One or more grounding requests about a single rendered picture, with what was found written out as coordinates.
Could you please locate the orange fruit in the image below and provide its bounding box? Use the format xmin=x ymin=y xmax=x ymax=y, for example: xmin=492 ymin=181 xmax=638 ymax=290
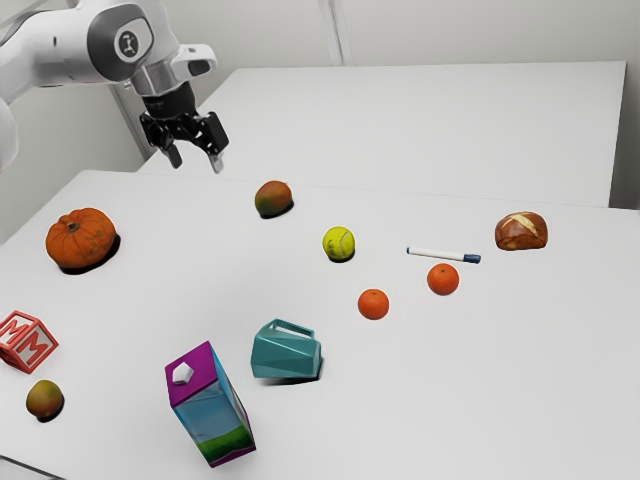
xmin=426 ymin=262 xmax=461 ymax=297
xmin=356 ymin=288 xmax=391 ymax=321

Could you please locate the red letter block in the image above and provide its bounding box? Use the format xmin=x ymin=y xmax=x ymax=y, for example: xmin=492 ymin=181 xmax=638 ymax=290
xmin=0 ymin=310 xmax=60 ymax=374

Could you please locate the brown pretzel bun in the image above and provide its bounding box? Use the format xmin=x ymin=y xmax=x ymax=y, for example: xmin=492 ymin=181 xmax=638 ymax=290
xmin=494 ymin=210 xmax=549 ymax=252

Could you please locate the white marker with blue cap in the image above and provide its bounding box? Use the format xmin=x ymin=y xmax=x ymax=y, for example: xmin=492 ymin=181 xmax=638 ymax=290
xmin=405 ymin=245 xmax=483 ymax=265

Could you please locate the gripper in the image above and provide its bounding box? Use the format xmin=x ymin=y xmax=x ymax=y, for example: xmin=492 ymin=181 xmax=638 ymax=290
xmin=138 ymin=82 xmax=231 ymax=175

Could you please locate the teal faceted mug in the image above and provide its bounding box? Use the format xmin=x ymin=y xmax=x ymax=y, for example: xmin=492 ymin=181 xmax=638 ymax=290
xmin=250 ymin=318 xmax=323 ymax=380

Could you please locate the yellow tennis ball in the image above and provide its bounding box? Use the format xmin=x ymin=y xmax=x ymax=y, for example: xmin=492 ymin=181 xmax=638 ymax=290
xmin=321 ymin=226 xmax=357 ymax=262

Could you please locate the red green mango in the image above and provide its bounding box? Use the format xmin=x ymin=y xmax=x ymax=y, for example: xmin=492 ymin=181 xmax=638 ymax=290
xmin=25 ymin=379 xmax=65 ymax=420
xmin=254 ymin=180 xmax=293 ymax=218

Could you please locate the orange pumpkin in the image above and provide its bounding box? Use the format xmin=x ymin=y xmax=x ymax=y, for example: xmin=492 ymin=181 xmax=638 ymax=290
xmin=45 ymin=207 xmax=117 ymax=269

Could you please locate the purple milk carton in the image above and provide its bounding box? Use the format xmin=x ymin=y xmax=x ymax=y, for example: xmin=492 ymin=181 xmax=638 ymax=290
xmin=164 ymin=340 xmax=257 ymax=469

